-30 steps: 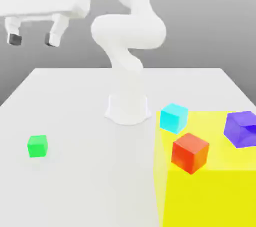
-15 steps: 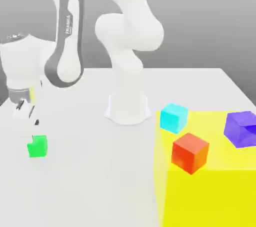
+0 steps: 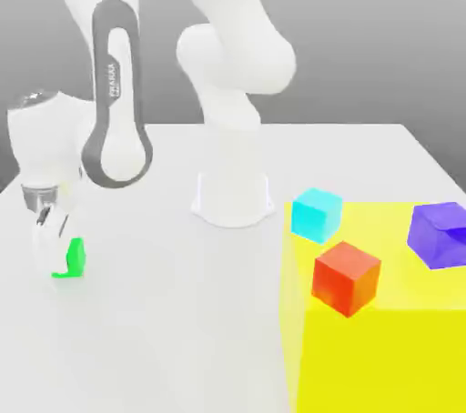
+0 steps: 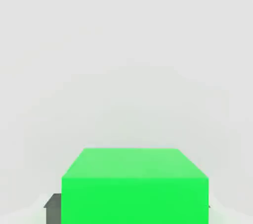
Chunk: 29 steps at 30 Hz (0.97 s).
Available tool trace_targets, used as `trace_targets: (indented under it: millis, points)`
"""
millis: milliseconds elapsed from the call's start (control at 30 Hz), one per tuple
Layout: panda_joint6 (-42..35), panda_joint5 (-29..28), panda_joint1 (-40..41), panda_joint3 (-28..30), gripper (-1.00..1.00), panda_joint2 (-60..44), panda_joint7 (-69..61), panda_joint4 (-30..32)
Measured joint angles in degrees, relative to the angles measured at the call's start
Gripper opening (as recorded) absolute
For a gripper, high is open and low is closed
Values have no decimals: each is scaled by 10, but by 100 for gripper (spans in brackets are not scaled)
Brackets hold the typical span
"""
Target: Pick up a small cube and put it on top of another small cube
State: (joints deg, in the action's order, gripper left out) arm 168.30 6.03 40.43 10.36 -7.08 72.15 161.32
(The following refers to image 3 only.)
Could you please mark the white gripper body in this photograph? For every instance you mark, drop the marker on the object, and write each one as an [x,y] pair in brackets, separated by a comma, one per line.
[49,245]

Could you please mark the small green cube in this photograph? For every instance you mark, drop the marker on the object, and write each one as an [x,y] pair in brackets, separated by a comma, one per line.
[75,256]

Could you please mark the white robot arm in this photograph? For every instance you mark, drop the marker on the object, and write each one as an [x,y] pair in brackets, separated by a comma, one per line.
[233,56]

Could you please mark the small cyan cube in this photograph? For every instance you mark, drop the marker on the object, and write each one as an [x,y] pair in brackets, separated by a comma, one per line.
[316,216]

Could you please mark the small red cube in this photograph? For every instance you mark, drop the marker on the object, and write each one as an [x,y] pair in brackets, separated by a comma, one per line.
[344,278]

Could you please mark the small purple cube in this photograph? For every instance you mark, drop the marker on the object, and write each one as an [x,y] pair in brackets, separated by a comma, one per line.
[437,238]

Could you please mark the large yellow box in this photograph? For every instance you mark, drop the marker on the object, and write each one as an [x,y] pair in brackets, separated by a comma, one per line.
[382,354]

